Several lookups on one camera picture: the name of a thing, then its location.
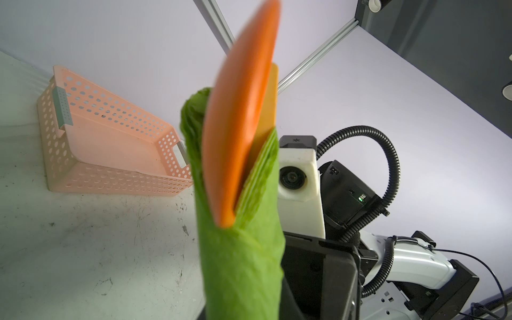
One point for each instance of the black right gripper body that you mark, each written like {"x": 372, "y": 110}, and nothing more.
{"x": 323, "y": 279}

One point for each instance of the green paper napkin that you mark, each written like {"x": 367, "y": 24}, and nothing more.
{"x": 241, "y": 265}

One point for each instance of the orange plastic spoon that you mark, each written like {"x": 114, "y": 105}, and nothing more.
{"x": 233, "y": 112}

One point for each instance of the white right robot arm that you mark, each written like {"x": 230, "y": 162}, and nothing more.
{"x": 369, "y": 277}

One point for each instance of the pink perforated plastic basket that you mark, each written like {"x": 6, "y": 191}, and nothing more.
{"x": 94, "y": 141}

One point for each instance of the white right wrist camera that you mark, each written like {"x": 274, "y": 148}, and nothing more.
{"x": 299, "y": 193}

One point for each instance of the aluminium frame post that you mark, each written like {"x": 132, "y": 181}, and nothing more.
{"x": 308, "y": 30}

